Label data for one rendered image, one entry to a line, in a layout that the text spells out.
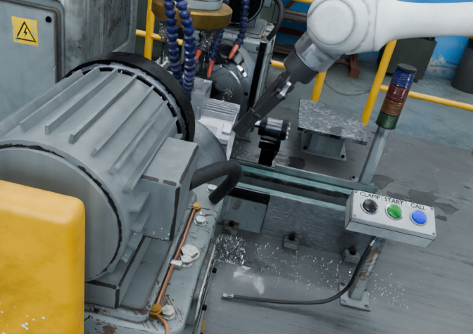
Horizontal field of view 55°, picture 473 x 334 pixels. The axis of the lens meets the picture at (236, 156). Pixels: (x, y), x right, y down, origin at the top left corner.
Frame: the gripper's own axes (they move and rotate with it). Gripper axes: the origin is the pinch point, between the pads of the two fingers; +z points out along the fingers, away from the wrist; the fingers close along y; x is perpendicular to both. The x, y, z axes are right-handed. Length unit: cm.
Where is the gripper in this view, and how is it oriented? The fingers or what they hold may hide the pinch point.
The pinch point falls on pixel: (246, 122)
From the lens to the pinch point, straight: 107.7
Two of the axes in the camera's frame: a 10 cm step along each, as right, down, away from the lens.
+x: 7.6, 6.2, 2.1
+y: -1.5, 4.7, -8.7
